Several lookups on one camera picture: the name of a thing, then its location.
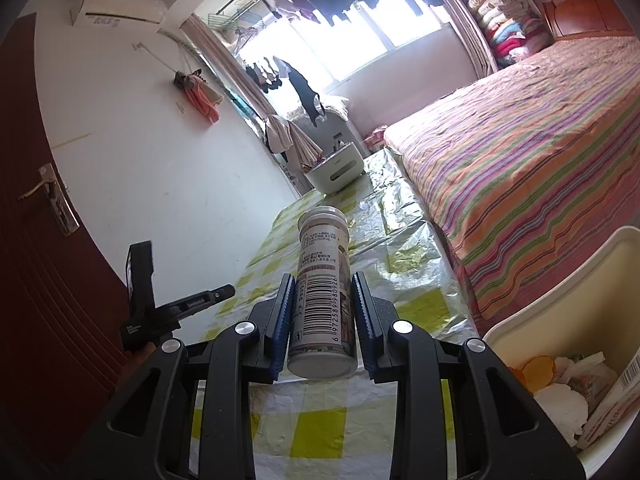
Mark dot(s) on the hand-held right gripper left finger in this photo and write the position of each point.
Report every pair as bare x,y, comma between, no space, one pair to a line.
279,330

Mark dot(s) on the white plastic trash bin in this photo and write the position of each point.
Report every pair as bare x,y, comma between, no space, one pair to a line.
560,285

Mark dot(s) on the black hanging garment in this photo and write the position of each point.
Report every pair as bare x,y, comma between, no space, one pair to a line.
305,92

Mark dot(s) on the bed with striped sheet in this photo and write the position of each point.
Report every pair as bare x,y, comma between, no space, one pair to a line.
525,170

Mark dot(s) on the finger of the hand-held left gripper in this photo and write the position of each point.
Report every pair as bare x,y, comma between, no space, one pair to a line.
200,299

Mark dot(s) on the striped tied curtain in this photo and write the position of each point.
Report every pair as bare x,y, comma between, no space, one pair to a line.
235,75

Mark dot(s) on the red white cardboard box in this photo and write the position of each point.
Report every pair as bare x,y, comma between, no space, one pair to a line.
617,405

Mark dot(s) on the red wooden headboard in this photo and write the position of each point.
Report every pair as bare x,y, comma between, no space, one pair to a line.
580,5

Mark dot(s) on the white tissue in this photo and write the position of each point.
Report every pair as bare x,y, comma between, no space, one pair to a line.
560,412
567,366

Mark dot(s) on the window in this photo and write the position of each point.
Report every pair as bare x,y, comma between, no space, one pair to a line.
360,45

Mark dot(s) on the orange cloth on hook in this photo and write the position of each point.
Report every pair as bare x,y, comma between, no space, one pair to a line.
202,97

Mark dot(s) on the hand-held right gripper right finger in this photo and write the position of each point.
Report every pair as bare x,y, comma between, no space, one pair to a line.
365,330

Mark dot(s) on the labelled plastic bottle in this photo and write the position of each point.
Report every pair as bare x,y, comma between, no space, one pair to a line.
322,270

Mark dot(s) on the hanging rack of socks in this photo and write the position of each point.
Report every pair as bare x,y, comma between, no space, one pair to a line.
262,72

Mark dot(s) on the stack of folded quilts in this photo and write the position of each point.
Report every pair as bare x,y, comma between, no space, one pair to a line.
505,15

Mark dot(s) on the dark red door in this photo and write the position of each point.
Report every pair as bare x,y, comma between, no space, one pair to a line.
45,260

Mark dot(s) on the white air conditioner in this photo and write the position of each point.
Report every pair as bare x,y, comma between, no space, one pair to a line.
120,7

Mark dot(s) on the striped straight curtain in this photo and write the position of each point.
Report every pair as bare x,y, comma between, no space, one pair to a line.
470,35

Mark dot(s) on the white desk organizer box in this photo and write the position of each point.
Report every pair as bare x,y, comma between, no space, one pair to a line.
335,172

